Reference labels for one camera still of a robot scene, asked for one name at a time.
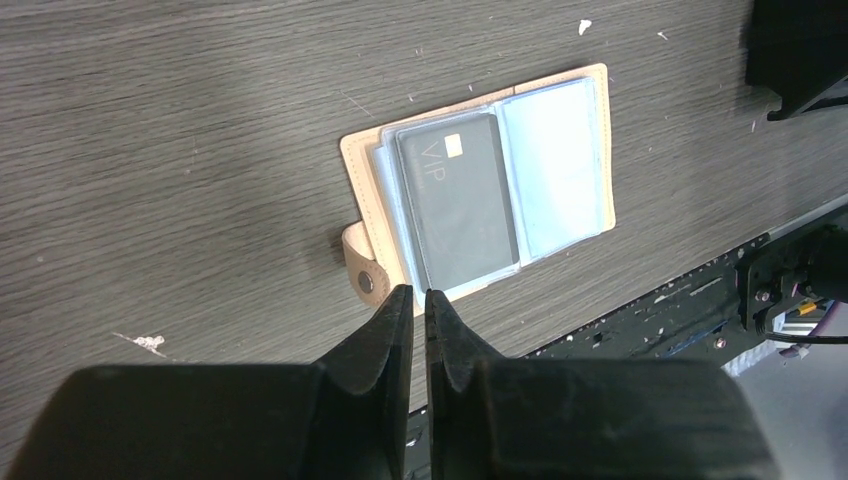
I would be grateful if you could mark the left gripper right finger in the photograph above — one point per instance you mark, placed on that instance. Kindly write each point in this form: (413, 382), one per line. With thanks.
(495, 417)

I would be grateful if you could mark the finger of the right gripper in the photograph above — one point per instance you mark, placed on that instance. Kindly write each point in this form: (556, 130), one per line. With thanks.
(798, 50)

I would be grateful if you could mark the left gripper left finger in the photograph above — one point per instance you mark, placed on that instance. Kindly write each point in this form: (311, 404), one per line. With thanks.
(343, 416)

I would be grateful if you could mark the beige leather card holder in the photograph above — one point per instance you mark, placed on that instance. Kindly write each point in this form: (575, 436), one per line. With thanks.
(556, 140)

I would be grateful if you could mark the black VIP credit card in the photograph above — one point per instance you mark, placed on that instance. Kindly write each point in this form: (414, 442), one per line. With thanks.
(456, 187)

